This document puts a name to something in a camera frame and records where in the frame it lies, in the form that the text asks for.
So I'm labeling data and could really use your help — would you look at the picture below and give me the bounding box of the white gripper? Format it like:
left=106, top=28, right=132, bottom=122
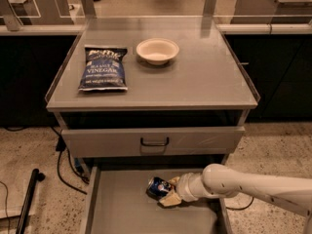
left=159, top=173, right=206, bottom=207

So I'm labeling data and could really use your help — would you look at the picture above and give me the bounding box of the blue pepsi can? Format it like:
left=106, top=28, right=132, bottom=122
left=147, top=176, right=173, bottom=199

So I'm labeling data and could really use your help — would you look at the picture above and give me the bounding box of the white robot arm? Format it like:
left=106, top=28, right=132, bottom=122
left=159, top=164, right=312, bottom=234

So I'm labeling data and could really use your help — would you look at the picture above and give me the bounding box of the grey top drawer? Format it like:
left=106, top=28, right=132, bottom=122
left=61, top=127, right=245, bottom=158

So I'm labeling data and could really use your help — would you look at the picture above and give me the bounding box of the open grey middle drawer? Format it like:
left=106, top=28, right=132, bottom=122
left=79, top=155, right=233, bottom=234

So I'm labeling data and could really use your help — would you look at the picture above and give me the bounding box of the grey drawer cabinet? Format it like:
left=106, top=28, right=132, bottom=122
left=44, top=16, right=261, bottom=180

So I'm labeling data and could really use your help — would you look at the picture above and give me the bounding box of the black pole on floor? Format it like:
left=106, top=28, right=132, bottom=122
left=16, top=169, right=45, bottom=234

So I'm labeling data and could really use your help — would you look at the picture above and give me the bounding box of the blue vinegar chips bag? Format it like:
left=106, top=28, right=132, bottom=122
left=78, top=46, right=128, bottom=92

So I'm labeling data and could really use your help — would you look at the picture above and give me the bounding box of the white paper bowl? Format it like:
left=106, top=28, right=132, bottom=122
left=136, top=38, right=179, bottom=65

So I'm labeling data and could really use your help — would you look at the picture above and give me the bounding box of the clear acrylic barrier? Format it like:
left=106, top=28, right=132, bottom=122
left=1, top=0, right=312, bottom=34

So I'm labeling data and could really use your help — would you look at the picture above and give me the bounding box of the black floor cable right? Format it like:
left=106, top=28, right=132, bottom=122
left=225, top=196, right=255, bottom=212

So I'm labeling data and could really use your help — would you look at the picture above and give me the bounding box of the black floor cable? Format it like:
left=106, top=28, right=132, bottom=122
left=48, top=126, right=90, bottom=196
left=225, top=196, right=255, bottom=212

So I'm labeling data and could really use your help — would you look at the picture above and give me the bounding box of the black floor cable left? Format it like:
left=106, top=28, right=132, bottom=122
left=48, top=126, right=90, bottom=196

